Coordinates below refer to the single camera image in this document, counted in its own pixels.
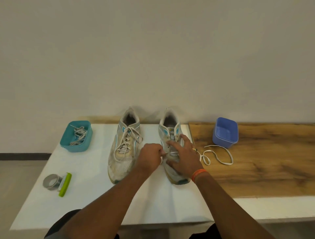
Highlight blue plastic container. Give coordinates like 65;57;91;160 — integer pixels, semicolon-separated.
212;117;239;149

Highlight person's right hand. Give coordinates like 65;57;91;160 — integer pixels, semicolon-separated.
166;134;204;179

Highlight teal plastic container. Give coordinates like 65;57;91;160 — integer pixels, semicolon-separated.
60;120;93;153

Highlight green utility cutter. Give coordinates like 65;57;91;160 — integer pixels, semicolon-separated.
58;172;72;198

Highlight worn white sneaker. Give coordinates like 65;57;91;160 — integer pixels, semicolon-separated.
158;108;191;185
107;107;144;185

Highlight orange thread wristband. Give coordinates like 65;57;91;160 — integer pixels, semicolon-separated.
191;169;208;183

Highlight white lace of sneaker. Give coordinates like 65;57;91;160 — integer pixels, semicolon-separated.
114;127;144;162
161;144;234;166

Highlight person's left forearm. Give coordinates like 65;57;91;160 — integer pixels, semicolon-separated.
59;170;151;239

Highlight black trousers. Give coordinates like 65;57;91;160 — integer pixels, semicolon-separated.
44;209;222;239

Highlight person's right forearm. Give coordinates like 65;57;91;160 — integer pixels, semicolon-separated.
194;172;275;239

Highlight grey tape roll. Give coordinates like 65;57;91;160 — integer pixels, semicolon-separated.
42;174;62;191

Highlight person's left hand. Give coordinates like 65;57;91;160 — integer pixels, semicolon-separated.
135;143;167;177

